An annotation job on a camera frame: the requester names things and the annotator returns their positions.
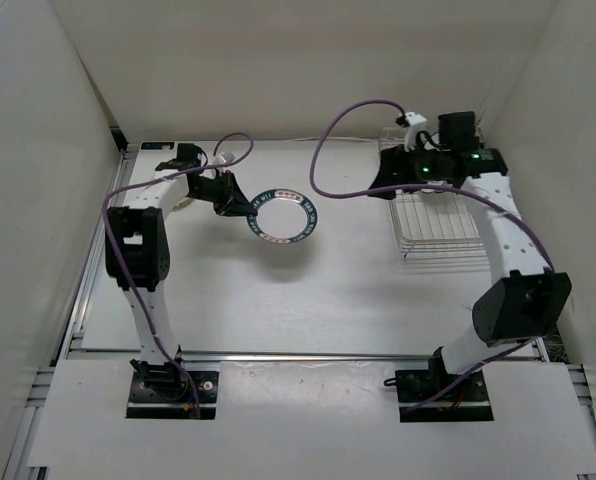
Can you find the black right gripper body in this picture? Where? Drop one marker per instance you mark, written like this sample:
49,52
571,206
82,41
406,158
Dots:
428,166

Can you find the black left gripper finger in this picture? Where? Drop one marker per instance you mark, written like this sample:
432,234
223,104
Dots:
234,191
234,209

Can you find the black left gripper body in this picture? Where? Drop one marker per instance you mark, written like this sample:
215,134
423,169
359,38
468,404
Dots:
211,190

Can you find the cream plate with black spot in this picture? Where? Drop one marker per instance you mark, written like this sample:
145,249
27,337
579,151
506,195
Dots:
182,203

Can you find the white plate green rim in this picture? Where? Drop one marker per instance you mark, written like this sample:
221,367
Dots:
282,216

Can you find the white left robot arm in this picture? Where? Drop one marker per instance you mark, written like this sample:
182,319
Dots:
137,253

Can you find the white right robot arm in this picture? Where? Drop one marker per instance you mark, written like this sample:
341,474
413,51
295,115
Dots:
527,295

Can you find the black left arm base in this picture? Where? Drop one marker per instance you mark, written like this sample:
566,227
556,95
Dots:
161,393

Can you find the white front cover board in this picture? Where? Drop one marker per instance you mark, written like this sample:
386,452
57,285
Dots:
297,421

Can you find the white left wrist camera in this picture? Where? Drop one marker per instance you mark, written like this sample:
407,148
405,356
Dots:
224,158

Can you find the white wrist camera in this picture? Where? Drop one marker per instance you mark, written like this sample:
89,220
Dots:
413,123
224,158

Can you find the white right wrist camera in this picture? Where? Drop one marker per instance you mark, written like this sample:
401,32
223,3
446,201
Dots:
413,123

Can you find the wire dish rack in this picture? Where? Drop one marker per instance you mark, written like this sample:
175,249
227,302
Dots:
434,225

